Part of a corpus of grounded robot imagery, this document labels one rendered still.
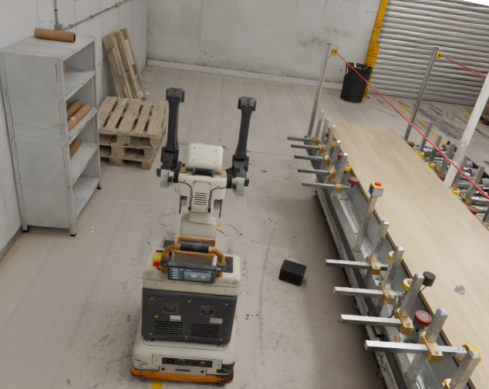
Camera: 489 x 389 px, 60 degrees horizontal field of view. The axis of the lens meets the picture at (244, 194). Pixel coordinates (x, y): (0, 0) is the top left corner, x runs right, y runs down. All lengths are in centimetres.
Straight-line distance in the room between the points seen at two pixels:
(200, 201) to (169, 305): 61
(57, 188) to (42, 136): 47
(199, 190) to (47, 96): 156
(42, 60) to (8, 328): 186
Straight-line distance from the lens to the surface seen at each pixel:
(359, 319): 229
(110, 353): 309
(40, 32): 400
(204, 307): 251
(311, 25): 975
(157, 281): 242
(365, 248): 326
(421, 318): 239
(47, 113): 360
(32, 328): 333
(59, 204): 394
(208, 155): 244
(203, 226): 264
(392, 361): 245
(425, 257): 287
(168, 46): 976
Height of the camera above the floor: 237
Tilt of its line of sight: 29 degrees down
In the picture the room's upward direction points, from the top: 9 degrees clockwise
